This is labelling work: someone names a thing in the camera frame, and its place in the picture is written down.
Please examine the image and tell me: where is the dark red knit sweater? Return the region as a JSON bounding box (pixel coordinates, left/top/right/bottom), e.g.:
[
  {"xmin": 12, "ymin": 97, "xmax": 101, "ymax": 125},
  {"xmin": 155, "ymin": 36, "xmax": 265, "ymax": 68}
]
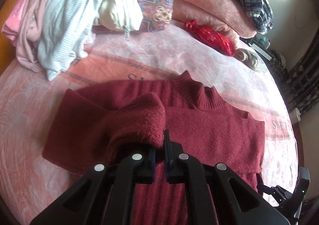
[{"xmin": 41, "ymin": 70, "xmax": 266, "ymax": 225}]

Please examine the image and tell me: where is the pink Sweet Dream blanket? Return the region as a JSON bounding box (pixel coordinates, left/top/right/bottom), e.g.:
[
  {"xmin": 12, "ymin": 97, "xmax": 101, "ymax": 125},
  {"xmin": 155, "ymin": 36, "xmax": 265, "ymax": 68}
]
[{"xmin": 1, "ymin": 25, "xmax": 298, "ymax": 224}]

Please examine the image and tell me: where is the dark floral curtain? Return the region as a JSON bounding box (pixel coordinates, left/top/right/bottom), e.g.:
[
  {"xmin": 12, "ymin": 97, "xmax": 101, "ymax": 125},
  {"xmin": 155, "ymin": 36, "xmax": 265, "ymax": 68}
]
[{"xmin": 287, "ymin": 39, "xmax": 318, "ymax": 114}]

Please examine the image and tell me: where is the beige folded garment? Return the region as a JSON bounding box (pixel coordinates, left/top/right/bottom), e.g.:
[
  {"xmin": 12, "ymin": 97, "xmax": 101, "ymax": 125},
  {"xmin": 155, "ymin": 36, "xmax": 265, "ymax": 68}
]
[{"xmin": 235, "ymin": 48, "xmax": 263, "ymax": 72}]

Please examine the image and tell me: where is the red shiny gift bag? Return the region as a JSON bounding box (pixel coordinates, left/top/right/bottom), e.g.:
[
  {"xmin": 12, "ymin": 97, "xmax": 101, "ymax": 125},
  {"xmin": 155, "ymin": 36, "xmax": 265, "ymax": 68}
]
[{"xmin": 184, "ymin": 20, "xmax": 235, "ymax": 57}]

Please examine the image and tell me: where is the cream white garment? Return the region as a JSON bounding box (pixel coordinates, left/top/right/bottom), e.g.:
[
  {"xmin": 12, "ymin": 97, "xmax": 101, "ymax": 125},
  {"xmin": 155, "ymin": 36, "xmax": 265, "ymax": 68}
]
[{"xmin": 98, "ymin": 0, "xmax": 143, "ymax": 31}]

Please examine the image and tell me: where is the pink garment pile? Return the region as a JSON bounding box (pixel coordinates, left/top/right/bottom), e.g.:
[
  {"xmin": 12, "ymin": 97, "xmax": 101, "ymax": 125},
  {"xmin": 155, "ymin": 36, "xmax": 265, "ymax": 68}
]
[{"xmin": 2, "ymin": 0, "xmax": 47, "ymax": 72}]

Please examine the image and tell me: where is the folded pink fleece blanket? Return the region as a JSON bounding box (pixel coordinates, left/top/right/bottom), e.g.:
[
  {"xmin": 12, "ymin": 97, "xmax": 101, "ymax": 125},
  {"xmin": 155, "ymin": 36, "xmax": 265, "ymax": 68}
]
[{"xmin": 172, "ymin": 0, "xmax": 257, "ymax": 46}]

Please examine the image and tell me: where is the colourful patterned pillow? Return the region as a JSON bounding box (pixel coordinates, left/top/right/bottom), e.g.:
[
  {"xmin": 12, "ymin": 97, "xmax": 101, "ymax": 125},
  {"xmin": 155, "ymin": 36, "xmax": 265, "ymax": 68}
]
[{"xmin": 138, "ymin": 0, "xmax": 174, "ymax": 32}]

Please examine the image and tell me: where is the light blue ribbed garment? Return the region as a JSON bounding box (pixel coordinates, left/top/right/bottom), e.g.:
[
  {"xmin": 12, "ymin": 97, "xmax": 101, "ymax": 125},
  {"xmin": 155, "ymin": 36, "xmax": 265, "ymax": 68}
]
[{"xmin": 38, "ymin": 0, "xmax": 103, "ymax": 81}]

